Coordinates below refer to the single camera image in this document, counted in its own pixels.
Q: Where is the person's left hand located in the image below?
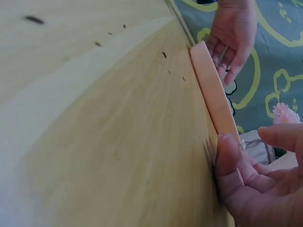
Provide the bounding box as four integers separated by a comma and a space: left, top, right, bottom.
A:
206, 0, 258, 85

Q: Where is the person's right hand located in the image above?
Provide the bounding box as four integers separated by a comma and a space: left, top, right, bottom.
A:
214, 122, 303, 227

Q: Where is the peach board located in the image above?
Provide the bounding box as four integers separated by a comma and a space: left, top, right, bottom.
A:
190, 40, 241, 142

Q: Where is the pink artificial flower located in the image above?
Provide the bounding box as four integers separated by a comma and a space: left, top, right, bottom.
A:
272, 102, 301, 125

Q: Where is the clear plastic bag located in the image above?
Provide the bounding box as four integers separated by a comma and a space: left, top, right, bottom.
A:
239, 131, 287, 166

